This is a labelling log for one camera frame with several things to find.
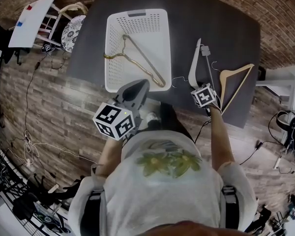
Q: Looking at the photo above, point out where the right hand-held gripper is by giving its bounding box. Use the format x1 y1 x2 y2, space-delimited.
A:
190 82 222 116

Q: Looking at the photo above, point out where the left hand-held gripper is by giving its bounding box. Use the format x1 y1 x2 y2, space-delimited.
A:
92 79 151 141

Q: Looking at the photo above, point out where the wooden clothes hanger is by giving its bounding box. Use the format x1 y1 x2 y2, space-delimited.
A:
211 61 255 116

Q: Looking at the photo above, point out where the white plastic clothes hanger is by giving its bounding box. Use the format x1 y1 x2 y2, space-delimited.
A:
172 38 203 89

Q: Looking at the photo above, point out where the grey clip clothes hanger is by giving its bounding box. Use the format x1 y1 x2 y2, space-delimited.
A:
200 44 216 91

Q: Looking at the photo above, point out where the bronze metal clothes hanger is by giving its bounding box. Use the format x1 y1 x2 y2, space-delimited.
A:
103 34 167 88

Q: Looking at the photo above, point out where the white perforated plastic container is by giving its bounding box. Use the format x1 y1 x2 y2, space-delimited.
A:
104 8 173 93

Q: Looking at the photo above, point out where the person's right forearm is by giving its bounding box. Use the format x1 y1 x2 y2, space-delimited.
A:
208 106 236 171

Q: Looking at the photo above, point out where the person's left forearm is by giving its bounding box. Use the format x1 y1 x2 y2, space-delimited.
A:
96 136 125 180

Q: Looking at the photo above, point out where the white desk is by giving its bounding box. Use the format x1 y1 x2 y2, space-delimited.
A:
255 69 295 114

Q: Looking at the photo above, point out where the white flower print shirt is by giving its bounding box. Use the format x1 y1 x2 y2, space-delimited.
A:
68 129 259 236

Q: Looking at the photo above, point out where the round floral seat cushion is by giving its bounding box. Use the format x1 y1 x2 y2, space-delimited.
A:
60 15 87 53

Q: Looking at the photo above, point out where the black patterned box device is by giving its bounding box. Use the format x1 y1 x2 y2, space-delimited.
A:
41 43 57 54

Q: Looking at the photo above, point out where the white wooden chair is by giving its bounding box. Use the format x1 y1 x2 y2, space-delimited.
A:
36 2 89 49

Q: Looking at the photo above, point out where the white table with coloured stickers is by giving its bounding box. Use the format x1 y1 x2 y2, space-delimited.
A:
8 0 59 48

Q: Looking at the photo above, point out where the black cable with plug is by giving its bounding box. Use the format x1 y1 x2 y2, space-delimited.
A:
239 139 286 166

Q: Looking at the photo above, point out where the white tangled floor cable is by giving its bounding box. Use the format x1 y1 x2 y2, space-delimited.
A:
11 129 100 168

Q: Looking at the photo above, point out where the black floor cable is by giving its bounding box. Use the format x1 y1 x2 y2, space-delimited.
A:
24 49 69 142

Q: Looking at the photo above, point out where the black left backpack strap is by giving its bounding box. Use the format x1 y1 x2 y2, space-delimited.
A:
88 190 102 232

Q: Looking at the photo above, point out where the black backpack strap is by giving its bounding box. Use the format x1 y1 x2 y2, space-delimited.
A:
88 190 102 232
221 185 239 230

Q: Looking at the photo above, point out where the black coiled cable bundle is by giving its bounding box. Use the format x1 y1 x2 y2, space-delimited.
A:
268 110 295 166

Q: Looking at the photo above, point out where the black right backpack strap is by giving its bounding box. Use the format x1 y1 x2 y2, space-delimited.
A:
221 185 239 230

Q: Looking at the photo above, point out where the black wire rack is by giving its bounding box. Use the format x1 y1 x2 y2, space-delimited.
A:
0 150 72 235

